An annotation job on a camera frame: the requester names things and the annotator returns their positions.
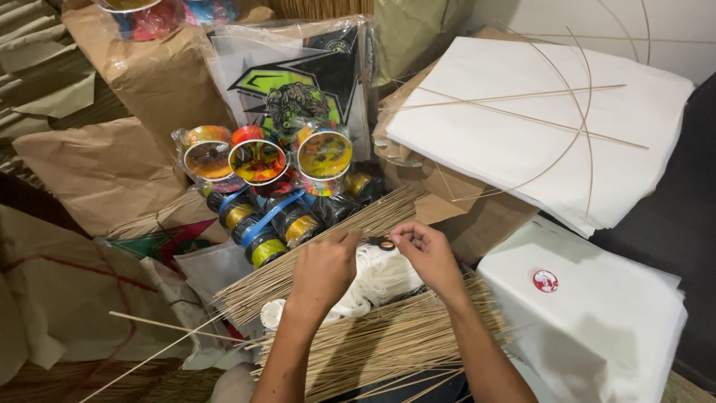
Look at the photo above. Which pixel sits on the green red star kite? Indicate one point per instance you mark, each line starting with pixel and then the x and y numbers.
pixel 162 242

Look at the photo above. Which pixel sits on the stack of plain white paper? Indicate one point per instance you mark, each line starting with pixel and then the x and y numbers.
pixel 503 145

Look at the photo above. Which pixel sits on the bundle of black thread spools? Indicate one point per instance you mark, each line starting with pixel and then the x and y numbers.
pixel 268 224

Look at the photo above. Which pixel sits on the flat brown paper package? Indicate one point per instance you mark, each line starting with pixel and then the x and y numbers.
pixel 106 173

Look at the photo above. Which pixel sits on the small white pot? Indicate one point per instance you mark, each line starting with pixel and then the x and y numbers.
pixel 272 314

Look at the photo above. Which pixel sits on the long bundle of bamboo sticks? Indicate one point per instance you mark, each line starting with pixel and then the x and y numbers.
pixel 268 282

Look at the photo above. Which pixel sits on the straight thin bamboo stick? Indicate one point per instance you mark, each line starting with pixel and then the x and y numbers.
pixel 531 118
pixel 503 96

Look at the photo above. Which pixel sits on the yellow blue marbled spool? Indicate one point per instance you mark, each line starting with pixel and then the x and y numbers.
pixel 324 154

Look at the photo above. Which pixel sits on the white cloth bundle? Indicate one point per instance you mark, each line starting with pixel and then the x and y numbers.
pixel 238 386

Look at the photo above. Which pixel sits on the brown paper with red lines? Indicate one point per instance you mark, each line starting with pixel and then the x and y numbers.
pixel 61 302

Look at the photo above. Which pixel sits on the person's dark trousers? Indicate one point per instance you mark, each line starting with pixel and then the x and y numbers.
pixel 403 392

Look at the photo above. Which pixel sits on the person's right hand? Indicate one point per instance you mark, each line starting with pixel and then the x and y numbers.
pixel 433 260

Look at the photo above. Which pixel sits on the bag of printed green kites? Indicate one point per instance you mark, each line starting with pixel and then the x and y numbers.
pixel 291 84

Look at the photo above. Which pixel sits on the white paper stack red stamp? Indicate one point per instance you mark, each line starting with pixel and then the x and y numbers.
pixel 582 330

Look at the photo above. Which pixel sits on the heap of brown straw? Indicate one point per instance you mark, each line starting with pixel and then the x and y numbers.
pixel 100 383

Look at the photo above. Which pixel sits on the tall brown paper package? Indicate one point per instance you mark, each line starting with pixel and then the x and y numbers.
pixel 162 78

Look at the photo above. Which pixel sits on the orange yellow marbled spool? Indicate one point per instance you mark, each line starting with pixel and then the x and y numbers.
pixel 208 154

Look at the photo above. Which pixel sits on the curved thin bamboo stick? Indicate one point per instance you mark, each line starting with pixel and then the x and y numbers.
pixel 588 128
pixel 551 162

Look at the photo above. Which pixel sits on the loose thin bamboo stick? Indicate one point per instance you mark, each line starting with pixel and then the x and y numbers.
pixel 151 358
pixel 168 324

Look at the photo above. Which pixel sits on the bagged red blue spools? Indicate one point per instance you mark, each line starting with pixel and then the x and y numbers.
pixel 148 18

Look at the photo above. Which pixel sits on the person's left hand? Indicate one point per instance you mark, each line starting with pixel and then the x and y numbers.
pixel 324 271

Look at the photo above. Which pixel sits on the wide heap of bamboo sticks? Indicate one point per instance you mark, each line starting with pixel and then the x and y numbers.
pixel 380 341

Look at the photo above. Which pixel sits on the brown paper under white stack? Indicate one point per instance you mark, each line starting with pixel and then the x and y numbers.
pixel 475 224

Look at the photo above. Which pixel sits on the white kites in clear plastic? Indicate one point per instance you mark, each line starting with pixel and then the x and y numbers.
pixel 215 271

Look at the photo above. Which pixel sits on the red green marbled spool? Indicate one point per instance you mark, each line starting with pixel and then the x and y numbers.
pixel 257 159

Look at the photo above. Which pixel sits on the small black orange scissors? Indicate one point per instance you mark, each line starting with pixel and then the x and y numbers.
pixel 383 242

